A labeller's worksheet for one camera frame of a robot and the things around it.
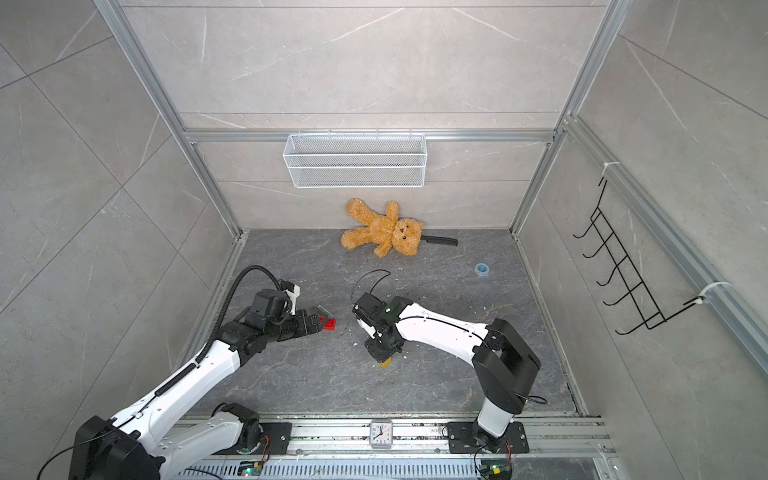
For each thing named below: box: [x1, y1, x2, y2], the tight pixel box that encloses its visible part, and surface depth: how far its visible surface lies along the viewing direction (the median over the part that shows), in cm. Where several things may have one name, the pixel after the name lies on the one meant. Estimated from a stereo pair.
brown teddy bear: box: [341, 198, 423, 258], surface depth 113 cm
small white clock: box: [369, 419, 393, 449], surface depth 74 cm
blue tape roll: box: [475, 263, 490, 277], surface depth 109 cm
